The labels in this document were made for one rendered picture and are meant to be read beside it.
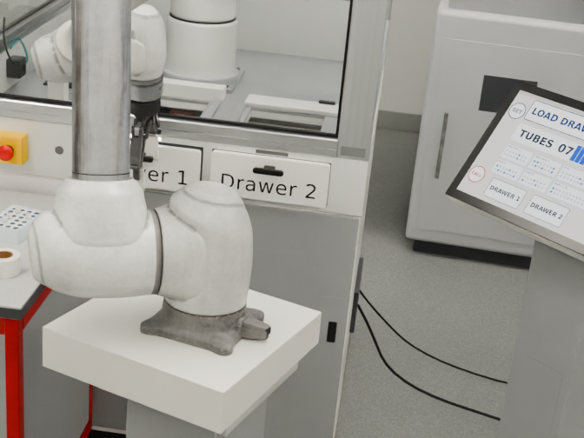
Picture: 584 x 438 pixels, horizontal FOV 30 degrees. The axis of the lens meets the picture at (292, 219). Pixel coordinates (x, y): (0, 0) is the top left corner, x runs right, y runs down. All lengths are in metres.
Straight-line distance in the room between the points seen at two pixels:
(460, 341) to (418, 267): 0.58
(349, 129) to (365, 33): 0.24
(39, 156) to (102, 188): 0.94
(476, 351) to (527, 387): 1.25
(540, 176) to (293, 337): 0.67
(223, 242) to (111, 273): 0.20
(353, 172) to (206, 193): 0.79
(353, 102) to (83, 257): 0.95
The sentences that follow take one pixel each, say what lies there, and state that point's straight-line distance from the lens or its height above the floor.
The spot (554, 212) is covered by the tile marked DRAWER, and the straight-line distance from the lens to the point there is 2.32.
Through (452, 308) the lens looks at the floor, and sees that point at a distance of 4.08.
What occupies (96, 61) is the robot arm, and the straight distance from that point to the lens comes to 1.87.
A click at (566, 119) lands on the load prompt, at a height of 1.16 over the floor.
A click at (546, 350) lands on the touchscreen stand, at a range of 2.52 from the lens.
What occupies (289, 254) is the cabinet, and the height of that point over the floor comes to 0.67.
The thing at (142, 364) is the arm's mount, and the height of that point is 0.84.
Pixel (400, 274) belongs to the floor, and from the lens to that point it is 4.28.
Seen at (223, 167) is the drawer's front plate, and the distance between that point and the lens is 2.66.
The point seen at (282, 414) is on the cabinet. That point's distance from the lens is 2.97.
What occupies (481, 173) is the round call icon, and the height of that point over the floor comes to 1.02.
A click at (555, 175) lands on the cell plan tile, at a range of 2.36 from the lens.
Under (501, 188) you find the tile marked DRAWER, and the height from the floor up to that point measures 1.01.
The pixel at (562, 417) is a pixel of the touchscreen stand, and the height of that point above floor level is 0.52.
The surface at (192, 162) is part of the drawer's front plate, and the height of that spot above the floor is 0.90.
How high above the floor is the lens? 1.84
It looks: 23 degrees down
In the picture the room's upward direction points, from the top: 5 degrees clockwise
